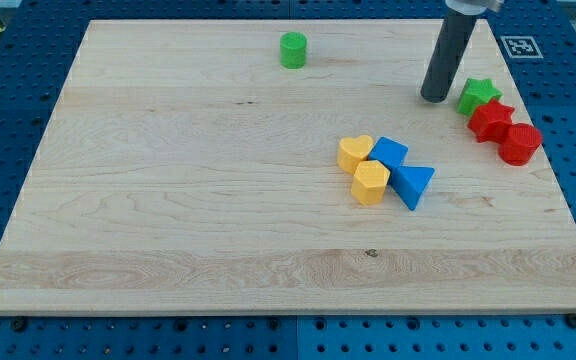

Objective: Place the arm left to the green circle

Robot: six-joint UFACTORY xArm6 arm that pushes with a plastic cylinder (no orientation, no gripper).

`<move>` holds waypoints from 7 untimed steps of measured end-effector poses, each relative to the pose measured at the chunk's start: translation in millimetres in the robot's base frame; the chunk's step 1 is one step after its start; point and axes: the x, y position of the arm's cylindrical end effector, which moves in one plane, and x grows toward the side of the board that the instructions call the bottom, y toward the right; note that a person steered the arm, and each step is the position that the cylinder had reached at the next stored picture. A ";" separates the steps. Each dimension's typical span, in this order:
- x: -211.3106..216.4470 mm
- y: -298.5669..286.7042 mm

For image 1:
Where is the blue triangle block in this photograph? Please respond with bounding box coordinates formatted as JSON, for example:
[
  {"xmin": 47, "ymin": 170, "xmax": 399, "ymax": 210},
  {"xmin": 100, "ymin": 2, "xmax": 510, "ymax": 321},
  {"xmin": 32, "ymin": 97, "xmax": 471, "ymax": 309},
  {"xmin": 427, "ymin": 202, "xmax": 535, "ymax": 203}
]
[{"xmin": 391, "ymin": 166, "xmax": 435, "ymax": 211}]

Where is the wooden board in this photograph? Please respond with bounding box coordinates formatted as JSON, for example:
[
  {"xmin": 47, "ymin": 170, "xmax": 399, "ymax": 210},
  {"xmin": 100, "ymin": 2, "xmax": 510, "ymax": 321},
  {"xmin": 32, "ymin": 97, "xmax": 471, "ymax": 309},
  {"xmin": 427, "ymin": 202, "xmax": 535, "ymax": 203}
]
[{"xmin": 0, "ymin": 20, "xmax": 576, "ymax": 316}]

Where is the green star block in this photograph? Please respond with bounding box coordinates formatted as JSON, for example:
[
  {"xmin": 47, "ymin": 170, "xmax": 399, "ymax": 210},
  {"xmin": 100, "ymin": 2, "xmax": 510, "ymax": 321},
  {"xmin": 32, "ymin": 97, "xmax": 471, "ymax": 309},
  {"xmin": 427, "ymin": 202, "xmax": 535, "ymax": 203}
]
[{"xmin": 457, "ymin": 78, "xmax": 503, "ymax": 116}]

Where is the blue cube block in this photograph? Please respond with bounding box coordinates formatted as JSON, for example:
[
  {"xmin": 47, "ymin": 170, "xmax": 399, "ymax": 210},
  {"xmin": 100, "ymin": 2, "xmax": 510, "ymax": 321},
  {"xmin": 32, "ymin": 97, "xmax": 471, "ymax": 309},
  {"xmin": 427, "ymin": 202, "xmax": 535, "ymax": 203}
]
[{"xmin": 368, "ymin": 137, "xmax": 408, "ymax": 171}]

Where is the green cylinder block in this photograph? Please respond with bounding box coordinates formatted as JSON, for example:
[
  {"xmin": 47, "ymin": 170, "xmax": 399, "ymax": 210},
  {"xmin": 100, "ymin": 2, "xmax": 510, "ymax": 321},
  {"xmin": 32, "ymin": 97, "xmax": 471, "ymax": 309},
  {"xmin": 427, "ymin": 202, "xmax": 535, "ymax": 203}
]
[{"xmin": 280, "ymin": 32, "xmax": 307, "ymax": 69}]

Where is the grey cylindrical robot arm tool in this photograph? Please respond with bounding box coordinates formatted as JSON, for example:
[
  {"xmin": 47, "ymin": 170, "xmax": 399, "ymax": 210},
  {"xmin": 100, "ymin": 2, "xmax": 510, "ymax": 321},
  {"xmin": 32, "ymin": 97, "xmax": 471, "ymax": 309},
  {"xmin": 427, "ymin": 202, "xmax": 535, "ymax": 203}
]
[{"xmin": 420, "ymin": 9, "xmax": 477, "ymax": 103}]

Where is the white fiducial marker tag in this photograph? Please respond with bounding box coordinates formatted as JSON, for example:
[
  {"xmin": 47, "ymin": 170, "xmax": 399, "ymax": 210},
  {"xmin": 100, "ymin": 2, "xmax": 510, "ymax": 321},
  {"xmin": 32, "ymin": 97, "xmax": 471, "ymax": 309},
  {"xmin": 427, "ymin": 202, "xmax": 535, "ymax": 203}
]
[{"xmin": 501, "ymin": 35, "xmax": 543, "ymax": 59}]

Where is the yellow hexagon block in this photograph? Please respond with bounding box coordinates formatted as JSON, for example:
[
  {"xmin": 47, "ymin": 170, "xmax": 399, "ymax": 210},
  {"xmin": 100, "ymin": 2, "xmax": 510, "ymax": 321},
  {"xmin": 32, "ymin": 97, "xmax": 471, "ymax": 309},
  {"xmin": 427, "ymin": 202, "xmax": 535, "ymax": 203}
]
[{"xmin": 351, "ymin": 160, "xmax": 391, "ymax": 205}]

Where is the yellow heart block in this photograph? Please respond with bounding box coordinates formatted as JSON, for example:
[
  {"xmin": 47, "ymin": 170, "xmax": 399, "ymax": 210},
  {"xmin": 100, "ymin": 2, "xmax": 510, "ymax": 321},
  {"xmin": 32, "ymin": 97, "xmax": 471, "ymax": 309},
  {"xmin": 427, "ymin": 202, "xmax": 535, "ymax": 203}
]
[{"xmin": 337, "ymin": 135, "xmax": 374, "ymax": 174}]

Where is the red star block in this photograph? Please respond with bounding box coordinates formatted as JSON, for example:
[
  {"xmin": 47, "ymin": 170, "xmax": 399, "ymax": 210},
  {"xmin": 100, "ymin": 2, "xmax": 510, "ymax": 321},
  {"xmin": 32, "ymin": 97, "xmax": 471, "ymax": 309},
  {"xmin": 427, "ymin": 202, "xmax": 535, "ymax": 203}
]
[{"xmin": 468, "ymin": 99, "xmax": 515, "ymax": 143}]

